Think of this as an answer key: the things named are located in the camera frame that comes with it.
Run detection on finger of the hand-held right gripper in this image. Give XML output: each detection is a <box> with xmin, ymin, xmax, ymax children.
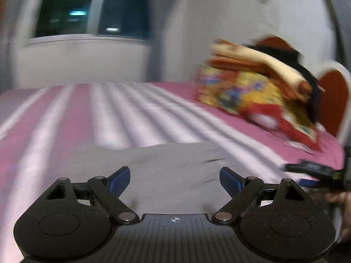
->
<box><xmin>285</xmin><ymin>160</ymin><xmax>342</xmax><ymax>176</ymax></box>
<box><xmin>297</xmin><ymin>178</ymin><xmax>322</xmax><ymax>188</ymax></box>

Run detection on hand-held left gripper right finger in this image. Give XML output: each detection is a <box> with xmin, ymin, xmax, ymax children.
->
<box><xmin>212</xmin><ymin>167</ymin><xmax>306</xmax><ymax>224</ymax></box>

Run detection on black garment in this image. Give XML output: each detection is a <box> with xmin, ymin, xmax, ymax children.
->
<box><xmin>244</xmin><ymin>42</ymin><xmax>327</xmax><ymax>124</ymax></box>

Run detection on grey curtain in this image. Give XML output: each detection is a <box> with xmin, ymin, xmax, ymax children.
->
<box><xmin>148</xmin><ymin>0</ymin><xmax>190</xmax><ymax>83</ymax></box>

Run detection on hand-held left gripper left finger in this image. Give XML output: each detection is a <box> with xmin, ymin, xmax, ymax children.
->
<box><xmin>44</xmin><ymin>166</ymin><xmax>138</xmax><ymax>224</ymax></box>

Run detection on red and white headboard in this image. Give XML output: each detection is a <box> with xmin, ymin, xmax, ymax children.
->
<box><xmin>255</xmin><ymin>35</ymin><xmax>351</xmax><ymax>146</ymax></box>

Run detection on person's right hand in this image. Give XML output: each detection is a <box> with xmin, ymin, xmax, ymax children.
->
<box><xmin>324</xmin><ymin>191</ymin><xmax>351</xmax><ymax>243</ymax></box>

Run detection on grey pants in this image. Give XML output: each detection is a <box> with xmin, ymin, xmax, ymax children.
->
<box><xmin>65</xmin><ymin>141</ymin><xmax>287</xmax><ymax>220</ymax></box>

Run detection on pink pillow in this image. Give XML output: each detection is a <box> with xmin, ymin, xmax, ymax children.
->
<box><xmin>249</xmin><ymin>112</ymin><xmax>281</xmax><ymax>130</ymax></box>

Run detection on sliding glass window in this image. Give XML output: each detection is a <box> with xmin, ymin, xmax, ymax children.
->
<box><xmin>25</xmin><ymin>0</ymin><xmax>154</xmax><ymax>46</ymax></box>

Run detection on colourful printed blanket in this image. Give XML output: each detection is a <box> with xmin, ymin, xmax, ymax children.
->
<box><xmin>194</xmin><ymin>60</ymin><xmax>325</xmax><ymax>152</ymax></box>

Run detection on grey hanging cloth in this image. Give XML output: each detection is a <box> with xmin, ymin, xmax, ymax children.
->
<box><xmin>322</xmin><ymin>0</ymin><xmax>351</xmax><ymax>69</ymax></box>

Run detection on red orange folded blanket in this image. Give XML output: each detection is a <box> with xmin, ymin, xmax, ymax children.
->
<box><xmin>208</xmin><ymin>55</ymin><xmax>275</xmax><ymax>75</ymax></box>

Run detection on bed with striped sheet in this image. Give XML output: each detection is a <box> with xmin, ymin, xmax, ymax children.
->
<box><xmin>0</xmin><ymin>81</ymin><xmax>347</xmax><ymax>263</ymax></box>

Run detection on cream printed pillow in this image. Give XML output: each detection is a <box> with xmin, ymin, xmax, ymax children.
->
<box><xmin>211</xmin><ymin>40</ymin><xmax>313</xmax><ymax>100</ymax></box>

